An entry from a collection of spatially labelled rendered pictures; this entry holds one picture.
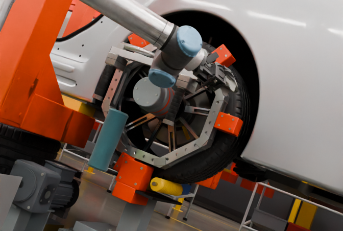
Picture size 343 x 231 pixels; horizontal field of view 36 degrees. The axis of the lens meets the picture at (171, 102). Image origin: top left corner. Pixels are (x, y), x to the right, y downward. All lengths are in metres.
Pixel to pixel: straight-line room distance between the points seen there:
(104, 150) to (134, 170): 0.16
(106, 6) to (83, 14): 4.05
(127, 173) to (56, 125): 0.42
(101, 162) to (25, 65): 0.50
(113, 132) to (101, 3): 0.79
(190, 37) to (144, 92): 0.62
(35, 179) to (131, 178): 0.40
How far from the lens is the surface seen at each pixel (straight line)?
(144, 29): 1.57
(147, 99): 2.15
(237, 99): 2.27
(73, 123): 2.57
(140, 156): 2.27
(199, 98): 2.44
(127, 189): 2.27
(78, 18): 5.63
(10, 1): 1.64
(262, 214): 5.80
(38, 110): 2.34
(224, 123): 2.16
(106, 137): 2.22
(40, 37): 2.23
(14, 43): 2.22
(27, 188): 2.21
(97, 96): 2.17
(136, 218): 2.42
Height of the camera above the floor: 0.63
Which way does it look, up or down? 6 degrees up
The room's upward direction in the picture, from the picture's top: 21 degrees clockwise
